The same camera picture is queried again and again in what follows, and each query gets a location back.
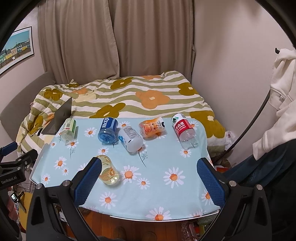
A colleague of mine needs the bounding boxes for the green label bottle cup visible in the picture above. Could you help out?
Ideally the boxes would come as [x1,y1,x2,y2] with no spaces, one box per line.
[61,118,76,141]

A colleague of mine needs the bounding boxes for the cream hoodie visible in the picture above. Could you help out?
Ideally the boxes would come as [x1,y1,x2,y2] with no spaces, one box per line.
[252,49,295,160]

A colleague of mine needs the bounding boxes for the framed building picture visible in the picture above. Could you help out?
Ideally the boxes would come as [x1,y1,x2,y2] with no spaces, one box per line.
[0,26,34,74]

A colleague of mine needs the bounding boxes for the beige curtain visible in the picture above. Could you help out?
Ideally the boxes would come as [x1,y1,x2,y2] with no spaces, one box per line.
[38,1,195,84]

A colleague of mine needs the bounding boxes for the yellow vitamin drink bottle cup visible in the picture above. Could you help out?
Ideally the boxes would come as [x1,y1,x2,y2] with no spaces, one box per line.
[97,155,119,185]

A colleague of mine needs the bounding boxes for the orange peach bottle cup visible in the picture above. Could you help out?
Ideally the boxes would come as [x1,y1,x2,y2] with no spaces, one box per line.
[138,117,166,138]

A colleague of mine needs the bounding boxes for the dark grey laptop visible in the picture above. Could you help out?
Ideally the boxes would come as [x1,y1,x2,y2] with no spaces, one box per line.
[41,97,72,135]

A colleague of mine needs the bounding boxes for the daisy print blue tablecloth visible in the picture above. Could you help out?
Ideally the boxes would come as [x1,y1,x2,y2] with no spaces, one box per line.
[30,118,219,221]

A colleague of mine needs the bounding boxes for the striped floral quilt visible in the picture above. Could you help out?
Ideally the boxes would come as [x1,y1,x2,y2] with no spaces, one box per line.
[16,71,226,156]

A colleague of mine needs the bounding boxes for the white blue label bottle cup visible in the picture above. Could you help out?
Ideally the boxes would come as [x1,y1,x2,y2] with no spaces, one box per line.
[118,126,144,153]

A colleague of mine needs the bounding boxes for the grey bed headboard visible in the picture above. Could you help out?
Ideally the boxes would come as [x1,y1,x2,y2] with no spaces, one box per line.
[1,72,56,141]

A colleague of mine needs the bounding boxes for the red label clear bottle cup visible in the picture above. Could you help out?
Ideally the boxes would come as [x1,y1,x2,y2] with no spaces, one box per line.
[171,113,198,149]

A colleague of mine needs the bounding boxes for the black curved cable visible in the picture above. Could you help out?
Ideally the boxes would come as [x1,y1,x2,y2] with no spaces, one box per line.
[216,89,272,160]

